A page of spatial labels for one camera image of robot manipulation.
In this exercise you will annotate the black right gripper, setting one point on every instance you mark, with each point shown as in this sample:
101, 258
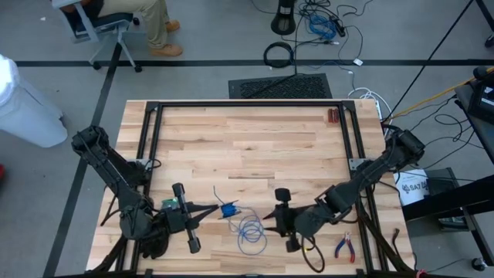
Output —
291, 224

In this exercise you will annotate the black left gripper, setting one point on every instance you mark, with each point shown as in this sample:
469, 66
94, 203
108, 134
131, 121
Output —
179, 222

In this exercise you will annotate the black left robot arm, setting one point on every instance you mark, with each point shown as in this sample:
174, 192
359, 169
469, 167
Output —
112, 170

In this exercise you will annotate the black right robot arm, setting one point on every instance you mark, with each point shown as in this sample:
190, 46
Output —
366, 173

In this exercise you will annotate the black grey work glove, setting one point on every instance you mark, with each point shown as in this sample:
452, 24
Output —
170, 204

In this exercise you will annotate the small red box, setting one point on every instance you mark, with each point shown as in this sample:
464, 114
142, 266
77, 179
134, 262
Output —
333, 115

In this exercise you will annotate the black floor mat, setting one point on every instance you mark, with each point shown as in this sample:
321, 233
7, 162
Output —
281, 87

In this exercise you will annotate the white cardboard box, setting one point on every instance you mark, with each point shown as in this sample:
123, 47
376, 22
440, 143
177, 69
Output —
413, 187

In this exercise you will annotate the white power strip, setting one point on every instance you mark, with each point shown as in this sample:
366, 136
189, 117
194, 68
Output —
378, 110

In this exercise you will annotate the black equipment stand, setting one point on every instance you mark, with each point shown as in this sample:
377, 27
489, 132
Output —
447, 197

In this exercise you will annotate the white power adapter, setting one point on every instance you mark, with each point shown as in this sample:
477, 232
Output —
357, 62

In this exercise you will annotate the white bin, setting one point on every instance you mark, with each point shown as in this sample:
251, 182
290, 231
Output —
27, 116

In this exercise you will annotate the black floor stand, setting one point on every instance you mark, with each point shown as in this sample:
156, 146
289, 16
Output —
283, 23

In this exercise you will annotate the person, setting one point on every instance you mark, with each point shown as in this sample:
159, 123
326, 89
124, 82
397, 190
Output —
150, 19

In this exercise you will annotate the black power strip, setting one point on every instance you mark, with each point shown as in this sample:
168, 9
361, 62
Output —
337, 25

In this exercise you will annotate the grey office chair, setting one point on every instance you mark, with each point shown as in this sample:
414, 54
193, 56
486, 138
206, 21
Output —
104, 21

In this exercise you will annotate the thin black diagonal rod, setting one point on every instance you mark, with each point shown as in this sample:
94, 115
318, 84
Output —
426, 63

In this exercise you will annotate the black cart with screen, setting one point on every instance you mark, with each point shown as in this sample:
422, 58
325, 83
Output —
486, 104

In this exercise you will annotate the black wheeled leg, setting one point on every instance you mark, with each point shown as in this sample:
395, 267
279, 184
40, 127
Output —
489, 40

